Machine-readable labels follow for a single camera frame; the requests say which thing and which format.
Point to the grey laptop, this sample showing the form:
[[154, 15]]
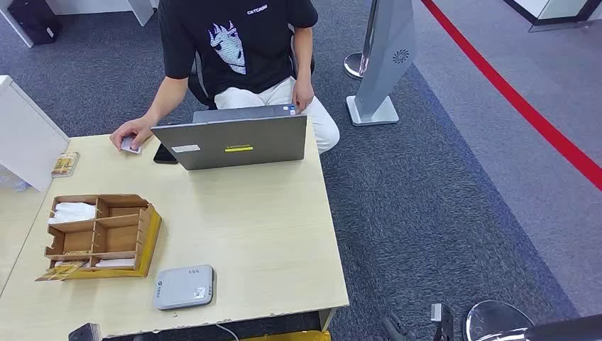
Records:
[[235, 143]]

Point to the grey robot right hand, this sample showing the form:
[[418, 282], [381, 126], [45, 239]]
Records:
[[397, 329]]

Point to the grey card reader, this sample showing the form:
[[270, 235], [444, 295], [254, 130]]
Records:
[[183, 288]]

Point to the yellow box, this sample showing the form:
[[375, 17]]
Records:
[[287, 336]]

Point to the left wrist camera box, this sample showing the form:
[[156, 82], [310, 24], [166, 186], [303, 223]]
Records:
[[84, 333]]

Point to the person's right hand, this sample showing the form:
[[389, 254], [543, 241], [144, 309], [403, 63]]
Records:
[[134, 128]]

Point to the person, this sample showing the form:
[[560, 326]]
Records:
[[244, 52]]

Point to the person's right forearm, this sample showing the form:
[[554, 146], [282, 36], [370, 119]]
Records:
[[167, 99]]

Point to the person's left forearm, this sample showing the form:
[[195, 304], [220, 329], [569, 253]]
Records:
[[303, 54]]

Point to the white room key card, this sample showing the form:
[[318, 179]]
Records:
[[115, 263]]

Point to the person's left hand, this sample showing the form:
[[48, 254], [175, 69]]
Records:
[[302, 94]]

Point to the white counter with black base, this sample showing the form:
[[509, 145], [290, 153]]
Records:
[[555, 10]]

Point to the chrome stanchion post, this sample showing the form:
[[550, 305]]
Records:
[[353, 66], [494, 320]]

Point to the clear plastic bottle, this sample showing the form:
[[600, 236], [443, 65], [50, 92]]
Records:
[[16, 184]]

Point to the white desk frame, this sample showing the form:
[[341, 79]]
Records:
[[141, 10]]

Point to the white folded cloth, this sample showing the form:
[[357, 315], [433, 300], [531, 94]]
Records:
[[73, 212]]

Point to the white photo ID card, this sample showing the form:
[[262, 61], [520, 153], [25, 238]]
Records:
[[132, 147]]

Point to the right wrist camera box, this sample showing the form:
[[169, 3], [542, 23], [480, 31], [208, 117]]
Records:
[[443, 325]]

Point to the grey kiosk stand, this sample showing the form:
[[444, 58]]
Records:
[[383, 56]]

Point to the wooden compartment organizer box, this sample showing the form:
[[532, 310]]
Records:
[[120, 237]]

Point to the black bag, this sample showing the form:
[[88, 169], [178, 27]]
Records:
[[33, 21]]

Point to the white partition panel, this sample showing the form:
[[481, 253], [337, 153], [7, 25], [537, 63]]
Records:
[[26, 136]]

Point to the black smartphone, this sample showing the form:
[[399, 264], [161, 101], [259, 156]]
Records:
[[163, 155]]

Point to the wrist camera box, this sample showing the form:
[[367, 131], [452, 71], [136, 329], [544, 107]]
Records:
[[84, 333], [443, 325]]

